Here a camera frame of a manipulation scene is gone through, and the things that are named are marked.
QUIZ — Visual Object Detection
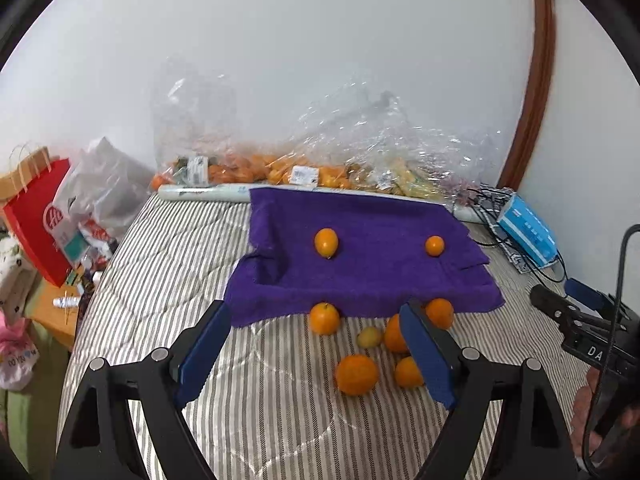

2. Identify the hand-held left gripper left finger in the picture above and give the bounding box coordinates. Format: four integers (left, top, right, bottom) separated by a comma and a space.
52, 299, 233, 480

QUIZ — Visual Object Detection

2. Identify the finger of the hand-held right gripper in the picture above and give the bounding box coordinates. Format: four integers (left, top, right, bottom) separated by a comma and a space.
564, 279, 608, 311
530, 284, 581, 331

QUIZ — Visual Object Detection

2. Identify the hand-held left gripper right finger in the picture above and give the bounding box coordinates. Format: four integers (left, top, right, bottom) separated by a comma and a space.
397, 299, 581, 480

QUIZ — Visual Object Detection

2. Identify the small yellow citrus fruit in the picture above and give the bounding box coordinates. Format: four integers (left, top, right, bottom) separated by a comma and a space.
357, 326, 384, 349

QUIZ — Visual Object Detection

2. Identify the large orange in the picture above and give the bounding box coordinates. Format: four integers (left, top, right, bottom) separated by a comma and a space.
335, 354, 379, 396

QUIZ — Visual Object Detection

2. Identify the clear bag of yellow fruits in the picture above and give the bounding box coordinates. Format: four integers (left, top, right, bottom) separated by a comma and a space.
345, 125, 506, 206

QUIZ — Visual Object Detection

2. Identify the person's right hand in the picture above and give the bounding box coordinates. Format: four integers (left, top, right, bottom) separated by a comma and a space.
570, 374, 602, 469

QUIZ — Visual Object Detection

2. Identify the blue cardboard box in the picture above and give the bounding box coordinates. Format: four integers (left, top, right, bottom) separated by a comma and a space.
496, 194, 558, 267

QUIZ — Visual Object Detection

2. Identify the purple towel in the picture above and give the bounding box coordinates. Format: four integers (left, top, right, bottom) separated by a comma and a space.
223, 186, 506, 328

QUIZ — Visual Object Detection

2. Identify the oval orange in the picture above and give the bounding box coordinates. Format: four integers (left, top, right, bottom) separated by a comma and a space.
314, 228, 340, 259

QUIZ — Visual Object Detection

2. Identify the wooden bedside table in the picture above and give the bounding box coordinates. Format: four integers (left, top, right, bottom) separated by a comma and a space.
22, 275, 86, 351

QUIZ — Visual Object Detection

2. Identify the red white snack packet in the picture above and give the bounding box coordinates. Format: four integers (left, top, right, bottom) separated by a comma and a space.
77, 217, 118, 261

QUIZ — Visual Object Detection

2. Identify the white paper roll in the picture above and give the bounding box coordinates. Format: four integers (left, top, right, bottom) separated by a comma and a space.
157, 183, 488, 225

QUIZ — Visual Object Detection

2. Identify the pink plastic bag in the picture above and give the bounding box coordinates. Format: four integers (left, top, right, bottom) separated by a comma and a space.
0, 310, 41, 391

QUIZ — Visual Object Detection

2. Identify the white plastic bag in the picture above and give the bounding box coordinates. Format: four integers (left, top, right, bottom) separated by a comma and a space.
52, 136, 156, 271

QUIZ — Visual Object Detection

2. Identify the red paper bag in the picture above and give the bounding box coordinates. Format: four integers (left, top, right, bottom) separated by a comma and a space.
2, 157, 76, 288

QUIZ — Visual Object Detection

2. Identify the white floral cloth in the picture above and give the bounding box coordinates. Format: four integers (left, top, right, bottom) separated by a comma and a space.
0, 235, 38, 321

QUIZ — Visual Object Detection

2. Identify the tall clear bag of mandarins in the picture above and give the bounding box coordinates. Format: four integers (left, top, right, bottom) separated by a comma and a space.
150, 57, 256, 193

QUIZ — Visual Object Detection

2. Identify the clear bag of oranges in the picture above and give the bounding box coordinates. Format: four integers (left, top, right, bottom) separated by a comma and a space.
250, 80, 411, 191

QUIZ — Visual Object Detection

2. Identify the brown paper bag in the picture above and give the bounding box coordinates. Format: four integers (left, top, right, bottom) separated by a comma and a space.
0, 145, 51, 201

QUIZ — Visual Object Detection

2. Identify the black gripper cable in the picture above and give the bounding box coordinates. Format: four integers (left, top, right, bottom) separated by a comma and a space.
582, 224, 640, 480

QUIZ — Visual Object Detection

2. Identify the tangle of black cables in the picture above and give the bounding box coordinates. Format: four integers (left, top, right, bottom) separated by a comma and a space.
467, 185, 568, 283

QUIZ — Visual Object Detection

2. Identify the wooden door frame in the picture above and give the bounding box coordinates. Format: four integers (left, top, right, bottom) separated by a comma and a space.
495, 0, 558, 191

